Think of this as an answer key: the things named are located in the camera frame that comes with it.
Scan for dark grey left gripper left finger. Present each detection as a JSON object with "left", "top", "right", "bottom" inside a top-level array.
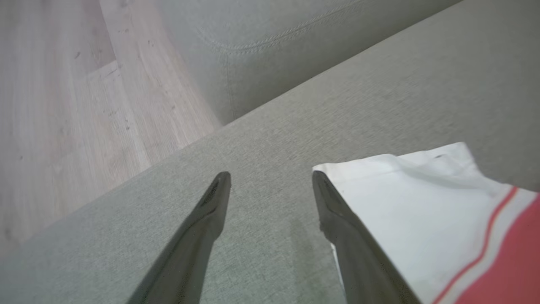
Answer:
[{"left": 127, "top": 171, "right": 232, "bottom": 304}]

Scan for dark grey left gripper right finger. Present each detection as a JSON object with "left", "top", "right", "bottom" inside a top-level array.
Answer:
[{"left": 312, "top": 171, "right": 422, "bottom": 304}]

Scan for red shorts with white trim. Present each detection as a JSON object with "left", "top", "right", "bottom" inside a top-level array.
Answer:
[{"left": 312, "top": 141, "right": 540, "bottom": 304}]

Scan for large grey sofa seat cushion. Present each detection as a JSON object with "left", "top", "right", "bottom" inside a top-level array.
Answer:
[{"left": 0, "top": 0, "right": 540, "bottom": 304}]

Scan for small grey sofa cushion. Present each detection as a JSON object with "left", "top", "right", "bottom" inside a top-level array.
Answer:
[{"left": 154, "top": 0, "right": 462, "bottom": 125}]

